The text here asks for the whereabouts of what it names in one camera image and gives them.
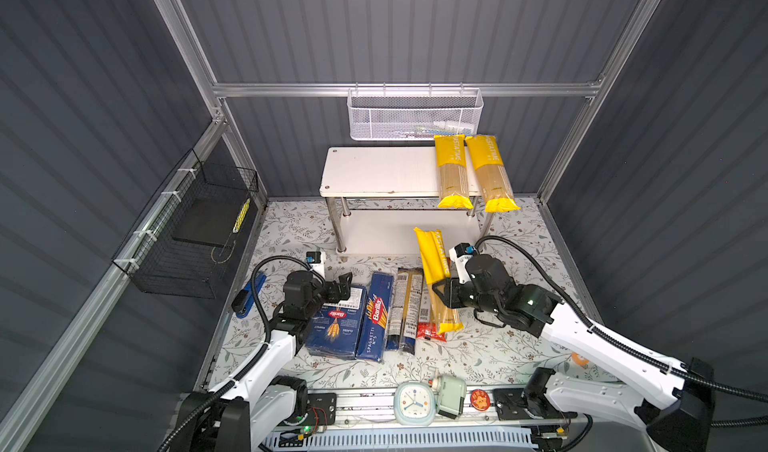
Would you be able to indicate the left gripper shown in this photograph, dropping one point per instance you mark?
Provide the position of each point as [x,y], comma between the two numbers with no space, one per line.
[332,295]

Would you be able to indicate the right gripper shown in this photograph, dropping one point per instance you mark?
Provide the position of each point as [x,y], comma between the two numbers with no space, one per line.
[448,291]

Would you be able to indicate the red-ended spaghetti bag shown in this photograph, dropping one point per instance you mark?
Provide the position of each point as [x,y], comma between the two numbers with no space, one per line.
[426,329]

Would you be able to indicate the yellow Pastatime spaghetti bag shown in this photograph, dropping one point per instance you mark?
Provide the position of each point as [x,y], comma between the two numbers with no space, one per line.
[436,268]

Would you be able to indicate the blue-ended clear spaghetti bag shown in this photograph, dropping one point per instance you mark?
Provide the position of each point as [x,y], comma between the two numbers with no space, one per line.
[404,311]

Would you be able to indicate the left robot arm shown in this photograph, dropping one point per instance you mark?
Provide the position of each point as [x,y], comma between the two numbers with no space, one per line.
[240,412]

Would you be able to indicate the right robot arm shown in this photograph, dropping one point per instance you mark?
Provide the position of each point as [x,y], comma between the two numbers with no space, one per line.
[676,413]

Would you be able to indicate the wide blue Barilla pasta box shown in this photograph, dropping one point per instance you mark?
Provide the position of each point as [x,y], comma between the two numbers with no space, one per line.
[335,329]

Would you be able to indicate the white two-tier shelf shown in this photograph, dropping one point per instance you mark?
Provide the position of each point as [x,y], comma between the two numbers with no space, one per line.
[390,173]

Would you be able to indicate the narrow blue Barilla spaghetti box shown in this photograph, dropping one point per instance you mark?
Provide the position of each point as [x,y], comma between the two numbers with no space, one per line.
[373,333]

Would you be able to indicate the mint green timer device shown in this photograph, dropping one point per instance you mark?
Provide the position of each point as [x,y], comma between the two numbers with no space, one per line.
[450,392]

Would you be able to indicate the red round badge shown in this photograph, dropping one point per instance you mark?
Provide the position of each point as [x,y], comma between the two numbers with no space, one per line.
[480,400]

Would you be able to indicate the mint alarm clock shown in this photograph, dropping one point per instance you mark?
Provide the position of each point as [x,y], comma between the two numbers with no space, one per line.
[414,404]

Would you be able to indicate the yellow green marker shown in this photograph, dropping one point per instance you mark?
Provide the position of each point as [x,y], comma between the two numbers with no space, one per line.
[241,216]

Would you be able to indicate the orange tape roll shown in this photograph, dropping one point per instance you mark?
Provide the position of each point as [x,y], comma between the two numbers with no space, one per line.
[579,360]

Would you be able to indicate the white tube in basket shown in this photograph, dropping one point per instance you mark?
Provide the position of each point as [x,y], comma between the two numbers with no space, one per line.
[455,127]

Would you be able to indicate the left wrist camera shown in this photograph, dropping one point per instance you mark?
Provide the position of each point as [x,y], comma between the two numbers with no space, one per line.
[317,260]

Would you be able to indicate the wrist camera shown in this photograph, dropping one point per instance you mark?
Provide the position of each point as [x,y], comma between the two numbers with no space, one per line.
[317,260]
[459,256]

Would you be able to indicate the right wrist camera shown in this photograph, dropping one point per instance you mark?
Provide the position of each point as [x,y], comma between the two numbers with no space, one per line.
[459,256]

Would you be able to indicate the blue handled tool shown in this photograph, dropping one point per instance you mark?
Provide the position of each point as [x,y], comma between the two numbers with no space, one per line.
[244,300]

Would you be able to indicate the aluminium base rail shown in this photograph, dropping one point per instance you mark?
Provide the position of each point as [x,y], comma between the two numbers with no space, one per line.
[357,408]

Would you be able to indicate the black wire basket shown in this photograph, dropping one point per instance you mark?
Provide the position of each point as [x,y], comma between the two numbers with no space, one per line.
[186,247]

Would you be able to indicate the white wire mesh basket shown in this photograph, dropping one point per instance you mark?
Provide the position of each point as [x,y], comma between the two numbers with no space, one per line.
[407,114]

